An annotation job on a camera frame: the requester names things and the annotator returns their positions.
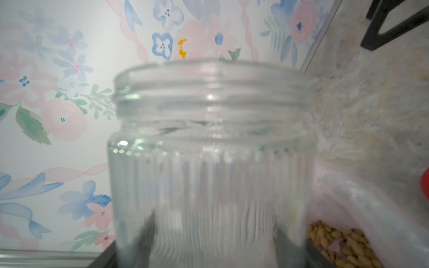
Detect green lid jar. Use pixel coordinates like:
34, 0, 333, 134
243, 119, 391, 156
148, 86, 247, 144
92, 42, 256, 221
108, 60, 316, 268

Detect right aluminium corner post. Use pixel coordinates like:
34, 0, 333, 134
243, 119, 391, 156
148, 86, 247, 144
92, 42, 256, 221
300, 0, 342, 73

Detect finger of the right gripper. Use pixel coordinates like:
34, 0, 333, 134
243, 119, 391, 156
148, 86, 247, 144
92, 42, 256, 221
360, 0, 429, 51

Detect peanuts inside trash bin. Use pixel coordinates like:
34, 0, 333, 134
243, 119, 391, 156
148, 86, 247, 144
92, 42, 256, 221
307, 221, 384, 268

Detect grey mesh trash bin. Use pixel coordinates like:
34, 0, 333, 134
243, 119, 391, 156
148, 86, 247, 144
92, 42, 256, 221
88, 241, 336, 268

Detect red lid peanut jar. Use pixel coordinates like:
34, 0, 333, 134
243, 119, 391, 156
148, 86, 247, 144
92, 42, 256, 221
420, 168, 429, 201

